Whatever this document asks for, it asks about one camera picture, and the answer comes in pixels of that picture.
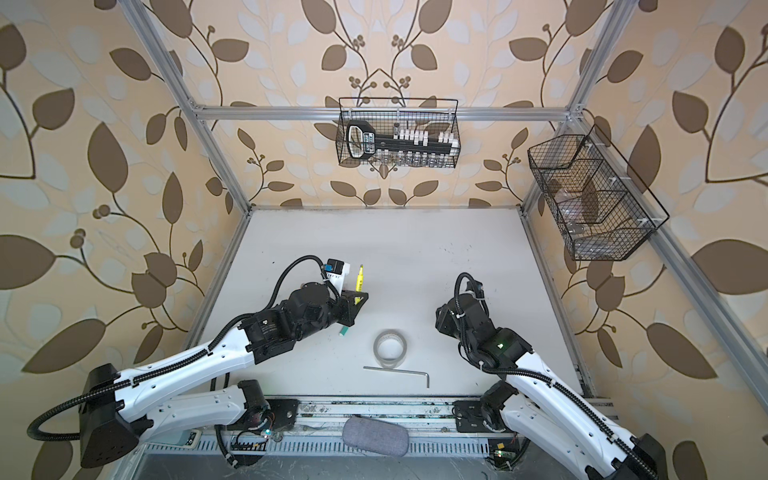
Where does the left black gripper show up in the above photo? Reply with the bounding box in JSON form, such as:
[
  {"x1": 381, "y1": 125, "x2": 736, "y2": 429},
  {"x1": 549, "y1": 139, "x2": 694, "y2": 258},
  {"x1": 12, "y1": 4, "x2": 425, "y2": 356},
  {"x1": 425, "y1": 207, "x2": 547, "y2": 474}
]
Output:
[{"x1": 293, "y1": 286, "x2": 370, "y2": 343}]

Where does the yellow highlighter pen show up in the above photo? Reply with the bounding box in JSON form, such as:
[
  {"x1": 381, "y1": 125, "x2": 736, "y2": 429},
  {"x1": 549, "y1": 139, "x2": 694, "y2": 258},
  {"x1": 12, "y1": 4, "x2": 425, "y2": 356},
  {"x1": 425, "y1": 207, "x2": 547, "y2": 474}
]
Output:
[{"x1": 355, "y1": 265, "x2": 364, "y2": 293}]

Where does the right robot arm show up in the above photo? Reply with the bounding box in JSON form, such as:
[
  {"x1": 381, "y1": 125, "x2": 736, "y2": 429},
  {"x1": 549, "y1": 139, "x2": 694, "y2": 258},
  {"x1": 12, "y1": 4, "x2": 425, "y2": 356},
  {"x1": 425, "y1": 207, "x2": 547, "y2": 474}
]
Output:
[{"x1": 435, "y1": 272, "x2": 668, "y2": 479}]

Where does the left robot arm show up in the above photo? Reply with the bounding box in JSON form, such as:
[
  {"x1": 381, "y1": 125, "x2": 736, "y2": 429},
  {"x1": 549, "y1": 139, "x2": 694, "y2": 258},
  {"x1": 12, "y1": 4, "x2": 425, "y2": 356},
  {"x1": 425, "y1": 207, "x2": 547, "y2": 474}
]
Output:
[{"x1": 27, "y1": 255, "x2": 369, "y2": 469}]

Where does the clear tape roll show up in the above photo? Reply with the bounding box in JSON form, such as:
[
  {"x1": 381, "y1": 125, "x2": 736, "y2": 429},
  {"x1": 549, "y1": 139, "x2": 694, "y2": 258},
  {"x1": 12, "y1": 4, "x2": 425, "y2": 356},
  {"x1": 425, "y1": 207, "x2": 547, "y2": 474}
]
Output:
[{"x1": 372, "y1": 329, "x2": 408, "y2": 369}]

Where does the metal hex key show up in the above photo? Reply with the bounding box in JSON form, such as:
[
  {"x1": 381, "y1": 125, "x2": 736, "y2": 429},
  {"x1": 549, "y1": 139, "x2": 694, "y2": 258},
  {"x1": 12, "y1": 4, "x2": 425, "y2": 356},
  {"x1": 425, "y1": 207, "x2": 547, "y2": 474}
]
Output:
[{"x1": 362, "y1": 366, "x2": 431, "y2": 389}]

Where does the grey fabric pouch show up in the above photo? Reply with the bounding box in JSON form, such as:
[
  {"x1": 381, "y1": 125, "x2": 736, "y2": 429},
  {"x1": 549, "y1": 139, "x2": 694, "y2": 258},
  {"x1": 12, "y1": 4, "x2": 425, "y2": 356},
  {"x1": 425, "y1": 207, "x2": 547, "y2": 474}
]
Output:
[{"x1": 342, "y1": 416, "x2": 410, "y2": 457}]

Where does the black socket holder tool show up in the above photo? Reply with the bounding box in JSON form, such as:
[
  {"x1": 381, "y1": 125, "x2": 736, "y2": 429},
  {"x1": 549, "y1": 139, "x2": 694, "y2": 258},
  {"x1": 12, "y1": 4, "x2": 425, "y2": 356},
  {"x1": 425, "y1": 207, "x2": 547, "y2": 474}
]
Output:
[{"x1": 341, "y1": 120, "x2": 460, "y2": 160}]

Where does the grey remote device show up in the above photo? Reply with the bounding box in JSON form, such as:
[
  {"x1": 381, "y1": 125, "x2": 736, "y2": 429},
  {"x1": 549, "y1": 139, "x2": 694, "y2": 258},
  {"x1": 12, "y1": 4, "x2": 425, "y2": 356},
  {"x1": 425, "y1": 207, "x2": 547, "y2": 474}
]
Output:
[{"x1": 153, "y1": 429, "x2": 203, "y2": 449}]

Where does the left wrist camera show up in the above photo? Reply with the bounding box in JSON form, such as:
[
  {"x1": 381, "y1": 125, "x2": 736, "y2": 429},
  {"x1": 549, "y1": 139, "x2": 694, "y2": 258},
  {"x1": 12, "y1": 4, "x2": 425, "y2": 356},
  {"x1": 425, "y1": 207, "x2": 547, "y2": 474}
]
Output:
[{"x1": 323, "y1": 258, "x2": 350, "y2": 293}]

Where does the right wire basket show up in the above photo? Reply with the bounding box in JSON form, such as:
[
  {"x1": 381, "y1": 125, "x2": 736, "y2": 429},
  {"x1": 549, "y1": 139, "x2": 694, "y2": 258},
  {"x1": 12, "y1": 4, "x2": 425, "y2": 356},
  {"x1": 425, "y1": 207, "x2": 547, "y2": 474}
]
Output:
[{"x1": 527, "y1": 125, "x2": 670, "y2": 261}]

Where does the wire basket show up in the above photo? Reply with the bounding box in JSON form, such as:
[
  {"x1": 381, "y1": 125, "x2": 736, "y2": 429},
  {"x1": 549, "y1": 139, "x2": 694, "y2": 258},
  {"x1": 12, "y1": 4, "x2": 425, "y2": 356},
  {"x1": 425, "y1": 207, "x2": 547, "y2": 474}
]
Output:
[
  {"x1": 527, "y1": 125, "x2": 670, "y2": 261},
  {"x1": 335, "y1": 95, "x2": 462, "y2": 169}
]

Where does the back wire basket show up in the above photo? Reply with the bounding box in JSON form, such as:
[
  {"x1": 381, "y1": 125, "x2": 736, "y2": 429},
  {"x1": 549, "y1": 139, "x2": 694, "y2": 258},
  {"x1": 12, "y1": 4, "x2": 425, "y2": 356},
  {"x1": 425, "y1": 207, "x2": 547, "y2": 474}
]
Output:
[{"x1": 335, "y1": 95, "x2": 462, "y2": 169}]

